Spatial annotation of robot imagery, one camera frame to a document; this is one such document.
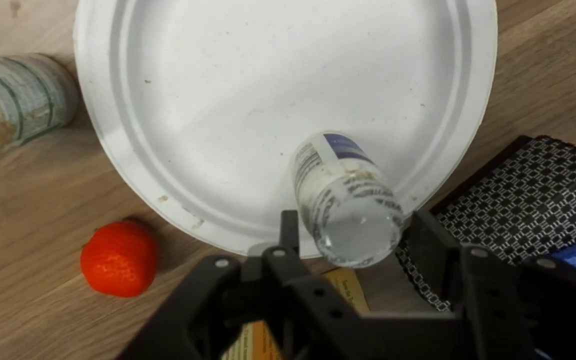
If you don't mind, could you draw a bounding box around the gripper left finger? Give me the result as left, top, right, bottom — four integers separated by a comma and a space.
117, 210, 369, 360

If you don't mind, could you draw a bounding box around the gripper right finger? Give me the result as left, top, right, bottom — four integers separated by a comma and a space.
404, 210, 576, 360

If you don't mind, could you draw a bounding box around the orange plushie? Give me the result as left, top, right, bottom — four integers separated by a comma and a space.
80, 220, 160, 299

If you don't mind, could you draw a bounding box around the white paper plate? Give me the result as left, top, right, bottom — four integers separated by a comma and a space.
73, 0, 499, 259

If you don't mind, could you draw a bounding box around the yellow paper packet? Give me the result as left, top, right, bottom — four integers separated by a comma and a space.
220, 267, 372, 360

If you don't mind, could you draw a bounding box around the clear bottle with blue label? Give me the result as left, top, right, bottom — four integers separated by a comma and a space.
292, 131, 405, 268

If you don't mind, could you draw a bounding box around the black and white patterned cloth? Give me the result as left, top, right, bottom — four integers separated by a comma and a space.
395, 135, 576, 313

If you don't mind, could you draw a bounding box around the bottle with green striped label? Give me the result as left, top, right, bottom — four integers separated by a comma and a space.
0, 53, 81, 172

